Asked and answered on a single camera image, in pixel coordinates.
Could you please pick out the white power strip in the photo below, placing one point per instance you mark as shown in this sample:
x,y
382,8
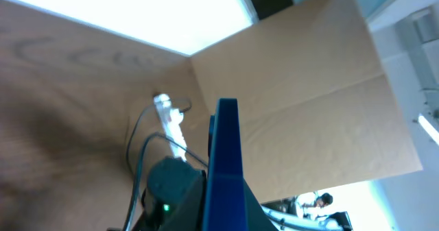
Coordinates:
x,y
170,118

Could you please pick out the blue Galaxy smartphone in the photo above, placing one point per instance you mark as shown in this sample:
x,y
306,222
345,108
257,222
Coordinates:
x,y
225,204

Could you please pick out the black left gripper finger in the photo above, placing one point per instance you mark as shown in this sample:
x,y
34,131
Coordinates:
x,y
256,219

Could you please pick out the seated person in background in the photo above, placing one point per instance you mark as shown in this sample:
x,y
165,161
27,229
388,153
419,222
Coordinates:
x,y
308,205

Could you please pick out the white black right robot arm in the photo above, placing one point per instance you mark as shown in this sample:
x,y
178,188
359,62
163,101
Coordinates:
x,y
178,193

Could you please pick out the brown cardboard right panel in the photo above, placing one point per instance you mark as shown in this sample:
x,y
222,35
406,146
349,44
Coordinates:
x,y
315,107

